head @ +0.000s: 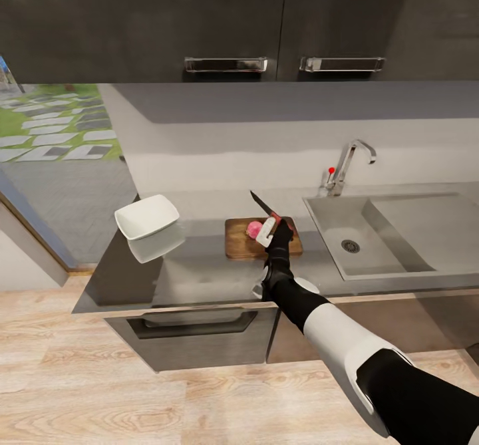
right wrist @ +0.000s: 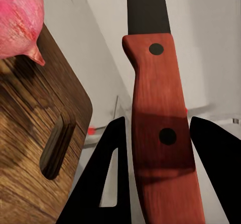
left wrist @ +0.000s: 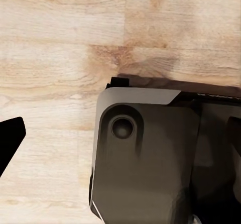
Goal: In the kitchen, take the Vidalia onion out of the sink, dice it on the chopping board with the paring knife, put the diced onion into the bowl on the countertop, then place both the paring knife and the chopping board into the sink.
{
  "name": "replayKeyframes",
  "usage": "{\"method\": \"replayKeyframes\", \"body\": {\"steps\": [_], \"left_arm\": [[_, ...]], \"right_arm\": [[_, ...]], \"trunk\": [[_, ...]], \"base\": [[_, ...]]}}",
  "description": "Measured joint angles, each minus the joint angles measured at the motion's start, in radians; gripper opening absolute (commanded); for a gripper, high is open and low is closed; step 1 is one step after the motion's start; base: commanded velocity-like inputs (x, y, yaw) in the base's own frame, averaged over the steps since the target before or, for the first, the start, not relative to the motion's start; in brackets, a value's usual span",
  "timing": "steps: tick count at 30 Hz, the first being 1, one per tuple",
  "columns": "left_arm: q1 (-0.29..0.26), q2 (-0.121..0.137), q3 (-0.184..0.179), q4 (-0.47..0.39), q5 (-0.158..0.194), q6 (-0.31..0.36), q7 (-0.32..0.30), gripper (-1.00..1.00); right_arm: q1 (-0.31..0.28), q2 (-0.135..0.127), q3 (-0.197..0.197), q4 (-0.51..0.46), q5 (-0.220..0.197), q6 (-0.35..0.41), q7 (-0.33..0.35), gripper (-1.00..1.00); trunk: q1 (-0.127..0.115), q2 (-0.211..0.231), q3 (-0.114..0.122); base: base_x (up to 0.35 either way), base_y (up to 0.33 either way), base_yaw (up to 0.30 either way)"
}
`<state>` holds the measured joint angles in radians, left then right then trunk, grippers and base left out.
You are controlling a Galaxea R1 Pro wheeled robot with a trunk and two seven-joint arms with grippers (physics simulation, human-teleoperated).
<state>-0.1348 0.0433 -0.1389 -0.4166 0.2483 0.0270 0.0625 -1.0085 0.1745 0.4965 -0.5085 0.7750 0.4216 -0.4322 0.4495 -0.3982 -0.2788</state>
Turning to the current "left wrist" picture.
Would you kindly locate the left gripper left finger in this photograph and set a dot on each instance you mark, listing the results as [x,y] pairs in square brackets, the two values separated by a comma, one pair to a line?
[12,133]

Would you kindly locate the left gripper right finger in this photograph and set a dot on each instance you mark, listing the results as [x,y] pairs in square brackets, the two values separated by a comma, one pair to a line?
[233,132]

